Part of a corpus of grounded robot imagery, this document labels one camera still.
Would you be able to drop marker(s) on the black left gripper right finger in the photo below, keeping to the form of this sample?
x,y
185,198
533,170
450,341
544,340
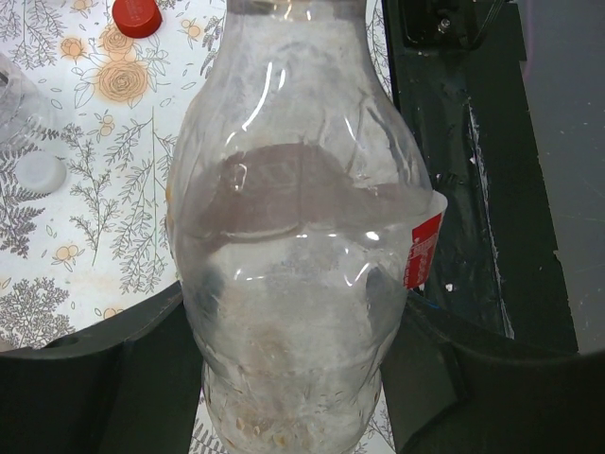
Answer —
x,y
454,387

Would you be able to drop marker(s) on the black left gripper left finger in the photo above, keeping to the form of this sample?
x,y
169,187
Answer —
x,y
130,384

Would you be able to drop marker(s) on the crushed clear bottle red label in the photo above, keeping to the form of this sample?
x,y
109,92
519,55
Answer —
x,y
291,200

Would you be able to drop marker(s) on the clear plastic bottle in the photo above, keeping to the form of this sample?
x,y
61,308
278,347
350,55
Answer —
x,y
26,114

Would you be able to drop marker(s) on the white translucent bottle cap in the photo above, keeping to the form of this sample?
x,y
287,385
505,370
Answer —
x,y
40,172

